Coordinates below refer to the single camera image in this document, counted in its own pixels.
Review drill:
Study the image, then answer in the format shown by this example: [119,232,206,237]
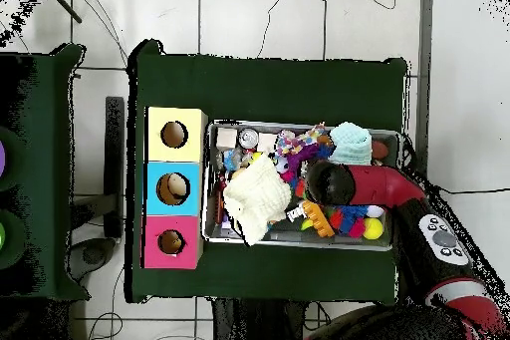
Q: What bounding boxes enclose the cream yellow cloth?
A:
[222,153,292,247]

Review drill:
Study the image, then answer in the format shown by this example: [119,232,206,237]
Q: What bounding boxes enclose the mint green cloth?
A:
[328,121,374,167]

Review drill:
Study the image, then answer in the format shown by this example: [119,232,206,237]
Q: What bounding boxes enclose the metal mesh bin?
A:
[200,118,401,252]

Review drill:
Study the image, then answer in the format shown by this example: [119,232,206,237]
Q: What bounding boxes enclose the plain wooden cube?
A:
[257,132,279,154]
[216,127,239,149]

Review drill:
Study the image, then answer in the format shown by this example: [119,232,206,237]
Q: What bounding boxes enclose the purple spiky ball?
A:
[286,144,320,173]

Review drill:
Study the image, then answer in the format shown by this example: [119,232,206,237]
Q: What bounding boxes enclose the colourful crumpled paper wrapper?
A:
[275,122,328,158]

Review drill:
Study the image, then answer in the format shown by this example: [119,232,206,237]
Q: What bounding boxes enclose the dark green table cloth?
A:
[125,39,409,304]

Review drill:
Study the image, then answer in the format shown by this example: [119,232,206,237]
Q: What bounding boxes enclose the blue puffer ball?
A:
[338,205,370,233]

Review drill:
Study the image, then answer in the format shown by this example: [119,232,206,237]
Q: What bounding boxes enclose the black upright panel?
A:
[104,96,126,237]

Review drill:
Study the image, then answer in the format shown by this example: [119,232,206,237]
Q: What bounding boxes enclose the grey floor stand base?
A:
[65,236,118,282]

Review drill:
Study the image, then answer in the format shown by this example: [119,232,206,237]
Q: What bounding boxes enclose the green cloth side table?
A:
[0,43,91,301]

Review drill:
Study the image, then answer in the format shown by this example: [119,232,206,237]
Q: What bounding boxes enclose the dark slanted rod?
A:
[40,0,84,26]

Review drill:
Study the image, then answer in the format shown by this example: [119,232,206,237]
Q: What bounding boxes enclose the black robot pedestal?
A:
[210,297,308,340]

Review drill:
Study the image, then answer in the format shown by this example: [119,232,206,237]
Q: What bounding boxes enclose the thin black floor cable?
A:
[256,0,291,59]

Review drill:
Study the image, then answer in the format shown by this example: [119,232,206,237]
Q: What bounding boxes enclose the black floor power cable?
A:
[439,186,510,195]

